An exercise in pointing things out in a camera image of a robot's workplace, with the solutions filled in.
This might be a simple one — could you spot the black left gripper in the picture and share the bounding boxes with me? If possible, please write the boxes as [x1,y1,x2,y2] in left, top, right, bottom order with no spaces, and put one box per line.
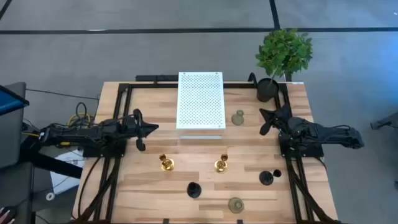
[124,108,160,152]

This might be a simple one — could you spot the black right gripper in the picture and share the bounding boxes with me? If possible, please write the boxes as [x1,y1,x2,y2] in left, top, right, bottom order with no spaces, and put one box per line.
[259,102,293,136]

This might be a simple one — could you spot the grey-green ceramic candle holder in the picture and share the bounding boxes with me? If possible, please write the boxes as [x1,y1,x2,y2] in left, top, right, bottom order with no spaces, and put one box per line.
[231,109,245,126]
[228,197,245,214]

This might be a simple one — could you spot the gold candlestick holder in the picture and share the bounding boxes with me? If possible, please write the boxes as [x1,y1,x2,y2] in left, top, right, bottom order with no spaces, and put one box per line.
[213,153,229,174]
[159,153,175,172]

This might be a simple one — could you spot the black candlestick holder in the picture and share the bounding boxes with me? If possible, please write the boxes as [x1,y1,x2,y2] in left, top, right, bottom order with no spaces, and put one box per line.
[187,182,202,199]
[259,169,282,187]

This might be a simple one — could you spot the black crossbar behind table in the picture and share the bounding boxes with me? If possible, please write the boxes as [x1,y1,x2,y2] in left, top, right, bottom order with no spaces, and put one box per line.
[136,74,180,83]

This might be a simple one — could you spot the white perforated metal shelf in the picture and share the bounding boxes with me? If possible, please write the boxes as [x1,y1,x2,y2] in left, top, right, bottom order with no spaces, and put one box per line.
[175,72,227,140]

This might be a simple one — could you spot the green plant in black pot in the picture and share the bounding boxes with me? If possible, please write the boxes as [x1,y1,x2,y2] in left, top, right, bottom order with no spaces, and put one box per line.
[254,28,314,103]

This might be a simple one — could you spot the black stand leg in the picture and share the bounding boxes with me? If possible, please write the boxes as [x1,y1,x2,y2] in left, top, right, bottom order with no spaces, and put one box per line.
[20,136,83,180]

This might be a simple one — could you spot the white paper sheet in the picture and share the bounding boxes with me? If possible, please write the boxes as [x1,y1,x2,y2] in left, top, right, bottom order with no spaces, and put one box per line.
[49,149,86,195]

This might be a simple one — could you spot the black stand foot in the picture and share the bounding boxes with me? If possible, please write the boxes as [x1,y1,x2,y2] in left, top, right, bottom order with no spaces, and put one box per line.
[369,111,398,131]

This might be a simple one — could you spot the grey desk unit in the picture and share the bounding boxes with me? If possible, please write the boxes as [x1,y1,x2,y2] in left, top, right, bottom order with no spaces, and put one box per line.
[0,82,27,170]

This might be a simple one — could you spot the monitor with blue screen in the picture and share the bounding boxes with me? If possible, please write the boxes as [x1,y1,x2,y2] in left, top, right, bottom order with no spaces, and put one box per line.
[0,84,30,116]

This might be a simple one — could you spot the person's hand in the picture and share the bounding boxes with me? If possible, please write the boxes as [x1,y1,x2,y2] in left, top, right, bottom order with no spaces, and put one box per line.
[0,207,16,224]

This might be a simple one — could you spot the black aluminium rail frame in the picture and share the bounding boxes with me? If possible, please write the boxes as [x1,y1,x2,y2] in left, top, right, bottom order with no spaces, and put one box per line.
[76,81,340,224]

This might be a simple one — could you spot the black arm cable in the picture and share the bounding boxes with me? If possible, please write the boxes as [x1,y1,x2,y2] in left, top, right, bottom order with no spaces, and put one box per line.
[75,101,88,127]

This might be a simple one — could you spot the yellow cable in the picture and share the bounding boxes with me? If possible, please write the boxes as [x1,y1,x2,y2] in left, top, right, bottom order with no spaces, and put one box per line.
[21,112,94,138]

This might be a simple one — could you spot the black cable over table edge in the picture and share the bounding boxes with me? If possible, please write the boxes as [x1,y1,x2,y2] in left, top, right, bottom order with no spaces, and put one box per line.
[77,157,102,218]

